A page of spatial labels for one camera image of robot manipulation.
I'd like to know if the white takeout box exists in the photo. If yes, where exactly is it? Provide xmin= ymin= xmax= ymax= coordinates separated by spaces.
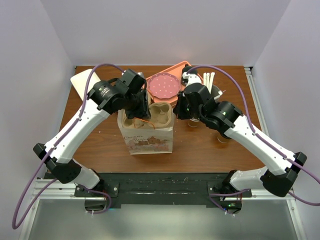
xmin=70 ymin=69 xmax=101 ymax=101

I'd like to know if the single brown paper cup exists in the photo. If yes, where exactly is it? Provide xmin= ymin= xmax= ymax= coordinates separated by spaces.
xmin=217 ymin=134 xmax=232 ymax=144

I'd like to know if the stack of paper cups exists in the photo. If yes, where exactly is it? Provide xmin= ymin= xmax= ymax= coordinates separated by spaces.
xmin=187 ymin=118 xmax=201 ymax=128

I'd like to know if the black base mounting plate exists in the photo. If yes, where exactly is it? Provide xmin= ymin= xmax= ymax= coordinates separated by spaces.
xmin=74 ymin=172 xmax=253 ymax=209

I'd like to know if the aluminium frame rail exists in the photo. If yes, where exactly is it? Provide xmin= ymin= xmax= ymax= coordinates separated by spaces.
xmin=19 ymin=67 xmax=307 ymax=240

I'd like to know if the paper bag with orange handles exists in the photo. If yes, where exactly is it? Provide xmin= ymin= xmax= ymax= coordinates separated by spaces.
xmin=117 ymin=110 xmax=174 ymax=155

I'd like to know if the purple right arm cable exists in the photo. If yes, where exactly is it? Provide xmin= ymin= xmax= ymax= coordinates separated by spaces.
xmin=186 ymin=64 xmax=320 ymax=216

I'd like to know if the pink dotted plate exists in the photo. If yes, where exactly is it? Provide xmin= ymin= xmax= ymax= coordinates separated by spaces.
xmin=147 ymin=73 xmax=181 ymax=100

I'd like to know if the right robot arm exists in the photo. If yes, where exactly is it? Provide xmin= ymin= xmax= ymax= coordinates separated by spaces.
xmin=173 ymin=83 xmax=307 ymax=197

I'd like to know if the cardboard cup carrier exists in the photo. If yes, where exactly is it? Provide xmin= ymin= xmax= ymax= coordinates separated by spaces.
xmin=120 ymin=102 xmax=174 ymax=130

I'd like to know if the grey stirrer holder cup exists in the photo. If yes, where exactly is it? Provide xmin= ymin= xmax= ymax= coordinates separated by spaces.
xmin=210 ymin=85 xmax=221 ymax=101

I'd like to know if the salmon pink tray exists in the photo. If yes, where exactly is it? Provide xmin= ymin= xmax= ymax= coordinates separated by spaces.
xmin=147 ymin=61 xmax=191 ymax=106

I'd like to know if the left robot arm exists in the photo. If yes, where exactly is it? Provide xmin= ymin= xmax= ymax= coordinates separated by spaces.
xmin=33 ymin=69 xmax=151 ymax=196

